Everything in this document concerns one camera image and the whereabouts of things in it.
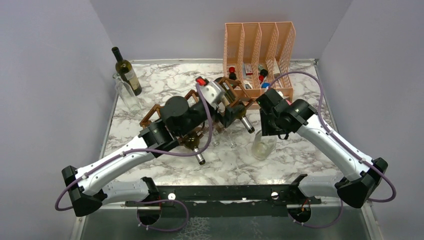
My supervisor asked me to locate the green bottle white label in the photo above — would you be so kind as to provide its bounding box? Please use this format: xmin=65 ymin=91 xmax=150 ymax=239
xmin=221 ymin=87 xmax=255 ymax=134

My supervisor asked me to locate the dark green wine bottle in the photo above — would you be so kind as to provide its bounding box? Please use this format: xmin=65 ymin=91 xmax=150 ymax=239
xmin=111 ymin=46 xmax=142 ymax=96

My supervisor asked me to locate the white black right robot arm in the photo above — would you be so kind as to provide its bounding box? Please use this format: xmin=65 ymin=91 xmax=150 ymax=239
xmin=256 ymin=88 xmax=388 ymax=209

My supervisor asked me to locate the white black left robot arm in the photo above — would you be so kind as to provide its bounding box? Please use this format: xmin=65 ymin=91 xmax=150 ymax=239
xmin=54 ymin=96 xmax=223 ymax=217

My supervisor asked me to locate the brown wooden wine rack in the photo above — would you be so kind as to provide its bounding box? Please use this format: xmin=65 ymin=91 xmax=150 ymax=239
xmin=139 ymin=77 xmax=242 ymax=151

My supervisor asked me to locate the red capped small bottle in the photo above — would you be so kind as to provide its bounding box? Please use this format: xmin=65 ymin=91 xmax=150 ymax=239
xmin=228 ymin=66 xmax=237 ymax=80

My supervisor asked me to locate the blue bottle cap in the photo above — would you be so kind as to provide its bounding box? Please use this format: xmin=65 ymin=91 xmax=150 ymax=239
xmin=260 ymin=82 xmax=270 ymax=89

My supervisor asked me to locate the green bottle silver cap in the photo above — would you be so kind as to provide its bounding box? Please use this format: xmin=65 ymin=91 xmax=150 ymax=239
xmin=183 ymin=131 xmax=206 ymax=166

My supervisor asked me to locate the peach plastic file organizer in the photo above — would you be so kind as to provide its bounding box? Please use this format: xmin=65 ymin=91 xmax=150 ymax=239
xmin=222 ymin=21 xmax=296 ymax=99

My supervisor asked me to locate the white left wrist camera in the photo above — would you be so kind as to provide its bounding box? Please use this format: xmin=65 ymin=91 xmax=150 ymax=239
xmin=195 ymin=76 xmax=225 ymax=109

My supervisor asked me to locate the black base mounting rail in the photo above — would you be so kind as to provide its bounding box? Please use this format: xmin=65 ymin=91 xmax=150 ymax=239
xmin=124 ymin=184 xmax=321 ymax=218

